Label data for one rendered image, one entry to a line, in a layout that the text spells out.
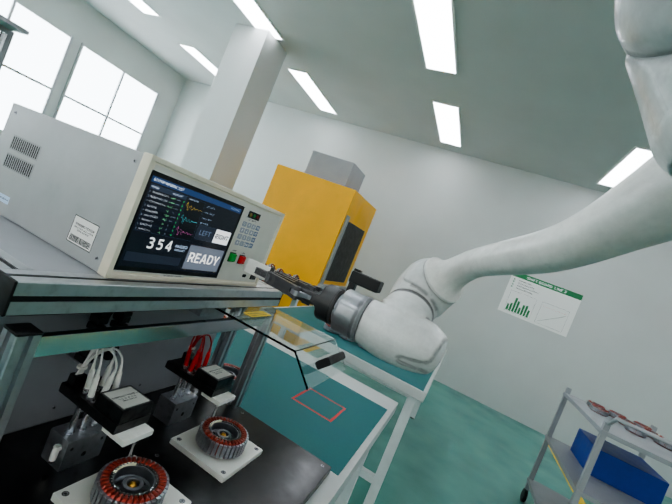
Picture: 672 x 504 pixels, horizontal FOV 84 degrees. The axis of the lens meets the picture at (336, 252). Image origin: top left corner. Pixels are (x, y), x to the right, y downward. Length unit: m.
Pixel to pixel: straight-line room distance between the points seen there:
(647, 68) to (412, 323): 0.49
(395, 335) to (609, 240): 0.35
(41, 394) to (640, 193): 0.97
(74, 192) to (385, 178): 5.72
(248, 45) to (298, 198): 1.87
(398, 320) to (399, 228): 5.36
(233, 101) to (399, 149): 2.80
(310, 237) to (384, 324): 3.75
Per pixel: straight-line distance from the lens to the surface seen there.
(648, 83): 0.34
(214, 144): 4.79
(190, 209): 0.74
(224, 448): 0.92
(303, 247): 4.42
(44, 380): 0.90
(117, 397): 0.77
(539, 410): 6.07
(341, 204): 4.34
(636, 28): 0.34
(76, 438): 0.84
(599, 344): 6.06
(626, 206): 0.51
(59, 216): 0.79
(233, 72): 5.05
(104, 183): 0.72
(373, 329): 0.69
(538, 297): 5.89
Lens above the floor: 1.30
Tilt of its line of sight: 1 degrees down
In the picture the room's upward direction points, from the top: 22 degrees clockwise
